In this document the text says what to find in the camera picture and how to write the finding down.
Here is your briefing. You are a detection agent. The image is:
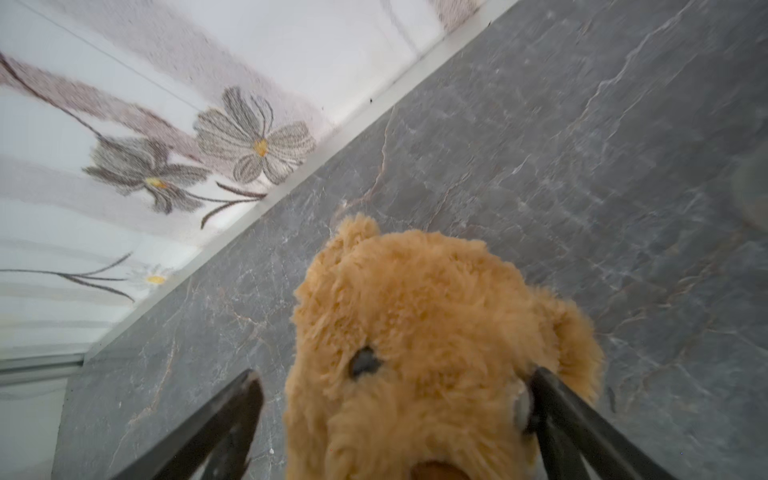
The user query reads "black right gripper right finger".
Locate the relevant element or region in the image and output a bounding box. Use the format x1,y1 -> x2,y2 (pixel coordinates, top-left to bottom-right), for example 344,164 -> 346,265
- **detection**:
528,367 -> 675,480

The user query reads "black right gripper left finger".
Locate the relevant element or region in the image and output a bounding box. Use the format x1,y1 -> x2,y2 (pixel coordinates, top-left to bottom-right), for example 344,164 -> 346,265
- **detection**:
115,369 -> 264,479

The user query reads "brown teddy bear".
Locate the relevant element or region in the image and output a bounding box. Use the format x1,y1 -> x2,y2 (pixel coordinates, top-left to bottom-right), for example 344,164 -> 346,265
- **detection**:
283,214 -> 603,479

